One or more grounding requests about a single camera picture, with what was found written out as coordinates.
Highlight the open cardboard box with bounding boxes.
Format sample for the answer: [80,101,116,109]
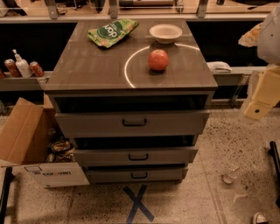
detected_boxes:
[0,98,89,188]

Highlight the black pole left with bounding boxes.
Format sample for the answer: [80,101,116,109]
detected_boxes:
[0,167,13,224]

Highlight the grey drawer cabinet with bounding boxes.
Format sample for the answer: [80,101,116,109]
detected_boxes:
[45,19,217,171]

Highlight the green chip bag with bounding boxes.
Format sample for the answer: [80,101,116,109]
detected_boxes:
[87,18,139,48]

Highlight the white paper bowl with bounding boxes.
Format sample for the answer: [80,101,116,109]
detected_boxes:
[150,24,183,44]

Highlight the snack packets in box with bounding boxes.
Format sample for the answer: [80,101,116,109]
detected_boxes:
[45,137,75,163]

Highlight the blue tape X mark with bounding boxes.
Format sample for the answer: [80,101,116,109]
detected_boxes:
[123,185,154,224]

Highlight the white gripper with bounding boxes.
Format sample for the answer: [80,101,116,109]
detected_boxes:
[243,66,280,121]

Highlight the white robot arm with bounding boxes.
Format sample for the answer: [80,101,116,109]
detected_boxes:
[239,3,280,123]

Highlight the folded white cloth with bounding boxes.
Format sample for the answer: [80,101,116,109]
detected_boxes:
[207,61,232,74]

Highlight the red soda can left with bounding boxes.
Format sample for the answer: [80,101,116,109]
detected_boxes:
[4,59,21,77]

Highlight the red soda can right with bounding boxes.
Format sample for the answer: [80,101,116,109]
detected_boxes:
[30,61,45,77]

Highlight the grey drawer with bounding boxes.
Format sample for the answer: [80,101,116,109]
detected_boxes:
[55,110,210,138]
[74,146,198,167]
[85,166,188,184]

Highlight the white pump bottle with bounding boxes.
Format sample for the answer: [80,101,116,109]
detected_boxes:
[12,49,32,78]

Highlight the red apple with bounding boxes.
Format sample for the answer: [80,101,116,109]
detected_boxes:
[148,49,169,71]

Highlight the red soda can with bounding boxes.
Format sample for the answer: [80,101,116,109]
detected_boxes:
[30,61,45,77]
[4,59,21,77]

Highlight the sneaker shoe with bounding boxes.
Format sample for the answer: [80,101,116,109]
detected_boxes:
[252,213,268,224]

